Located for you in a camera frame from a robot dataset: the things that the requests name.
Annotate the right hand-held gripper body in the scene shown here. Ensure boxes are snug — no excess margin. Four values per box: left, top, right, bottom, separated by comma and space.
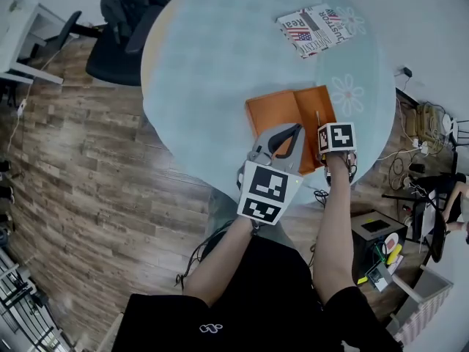
316, 122, 358, 185

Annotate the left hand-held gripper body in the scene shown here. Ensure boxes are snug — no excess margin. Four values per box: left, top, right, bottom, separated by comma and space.
236, 122, 306, 227

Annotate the orange cardboard box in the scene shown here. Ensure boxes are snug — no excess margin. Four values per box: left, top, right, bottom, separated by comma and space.
245, 84, 338, 177

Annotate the person's left forearm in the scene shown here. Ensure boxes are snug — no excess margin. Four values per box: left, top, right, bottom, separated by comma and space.
182, 216, 259, 307

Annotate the person's right forearm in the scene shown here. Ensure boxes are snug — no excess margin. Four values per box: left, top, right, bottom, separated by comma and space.
311, 153, 359, 304

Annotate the black square box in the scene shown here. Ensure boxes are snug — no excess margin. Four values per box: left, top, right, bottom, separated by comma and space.
350, 210, 408, 267

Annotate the white printed flag-pattern box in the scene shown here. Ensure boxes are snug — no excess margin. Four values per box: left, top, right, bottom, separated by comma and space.
276, 3, 355, 59

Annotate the light blue floral tablecloth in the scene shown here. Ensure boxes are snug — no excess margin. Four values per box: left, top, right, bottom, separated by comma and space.
140, 0, 397, 207

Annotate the black folding chair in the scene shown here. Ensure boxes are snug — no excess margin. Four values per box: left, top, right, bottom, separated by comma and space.
382, 172, 451, 264

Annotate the person's black shirt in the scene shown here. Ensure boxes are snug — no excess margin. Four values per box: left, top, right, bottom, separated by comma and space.
119, 232, 405, 352

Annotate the yellow plastic object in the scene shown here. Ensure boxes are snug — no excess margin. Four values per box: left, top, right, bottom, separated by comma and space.
386, 243, 403, 266

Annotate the white storage crate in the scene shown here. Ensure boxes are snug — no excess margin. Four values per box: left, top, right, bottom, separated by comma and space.
387, 264, 455, 348

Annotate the black office chair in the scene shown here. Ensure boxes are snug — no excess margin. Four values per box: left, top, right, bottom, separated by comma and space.
54, 0, 170, 87

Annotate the white desk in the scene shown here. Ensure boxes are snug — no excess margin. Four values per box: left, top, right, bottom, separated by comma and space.
0, 0, 80, 86

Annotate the beige coiled cable bundle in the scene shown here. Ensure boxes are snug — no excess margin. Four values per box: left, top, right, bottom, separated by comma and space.
409, 101, 446, 150

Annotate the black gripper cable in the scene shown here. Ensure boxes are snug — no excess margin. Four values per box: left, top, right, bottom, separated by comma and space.
174, 218, 261, 292

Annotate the white cable with adapter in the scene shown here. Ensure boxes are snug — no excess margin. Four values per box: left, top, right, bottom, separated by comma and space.
6, 37, 80, 153

